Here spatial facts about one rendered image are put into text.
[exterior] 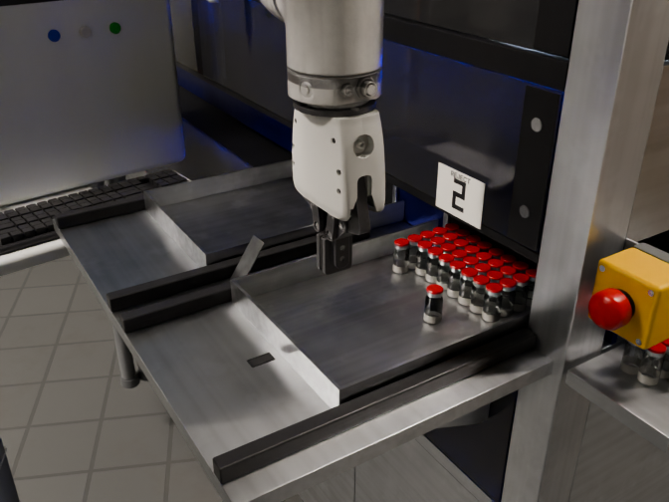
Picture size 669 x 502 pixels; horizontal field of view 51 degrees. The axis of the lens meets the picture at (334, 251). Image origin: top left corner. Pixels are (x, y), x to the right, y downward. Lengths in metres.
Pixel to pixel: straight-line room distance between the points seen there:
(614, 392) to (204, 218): 0.67
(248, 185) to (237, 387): 0.56
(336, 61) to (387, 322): 0.39
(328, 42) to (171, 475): 1.52
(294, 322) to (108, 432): 1.31
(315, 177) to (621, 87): 0.30
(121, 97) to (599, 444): 1.10
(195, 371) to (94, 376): 1.54
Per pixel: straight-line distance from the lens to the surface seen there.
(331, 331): 0.86
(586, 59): 0.73
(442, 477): 1.14
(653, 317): 0.74
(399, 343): 0.84
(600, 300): 0.73
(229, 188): 1.25
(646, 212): 0.83
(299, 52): 0.61
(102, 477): 2.00
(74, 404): 2.25
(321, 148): 0.63
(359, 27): 0.60
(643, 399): 0.83
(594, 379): 0.84
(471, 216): 0.88
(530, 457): 0.95
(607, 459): 1.06
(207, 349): 0.85
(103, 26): 1.50
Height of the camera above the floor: 1.37
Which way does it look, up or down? 28 degrees down
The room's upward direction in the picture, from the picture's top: straight up
